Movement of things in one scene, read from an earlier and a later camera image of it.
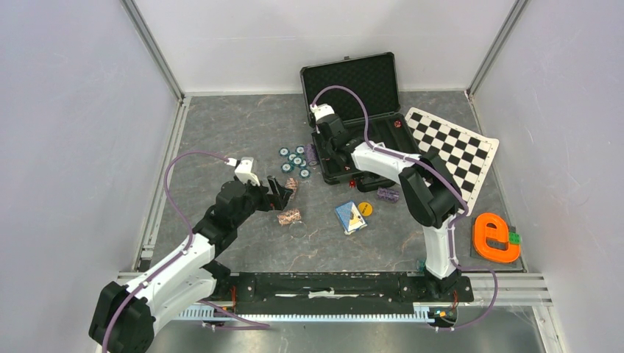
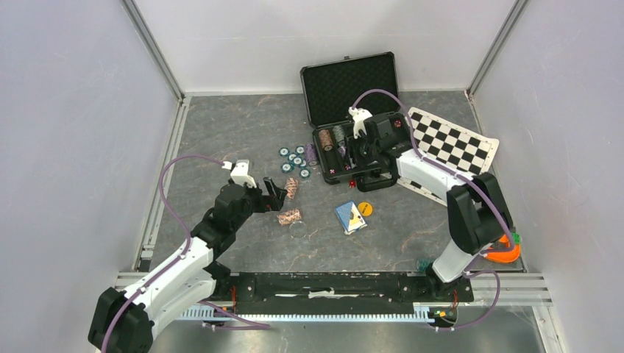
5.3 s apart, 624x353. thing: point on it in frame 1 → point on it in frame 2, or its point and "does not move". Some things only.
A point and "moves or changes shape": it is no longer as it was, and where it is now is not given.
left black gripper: x=269 y=201 does not move
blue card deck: x=349 y=218 does not move
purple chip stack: x=390 y=195 moves or changes shape
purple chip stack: x=311 y=154 does not move
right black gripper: x=320 y=134 → x=369 y=161
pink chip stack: x=289 y=216 does not move
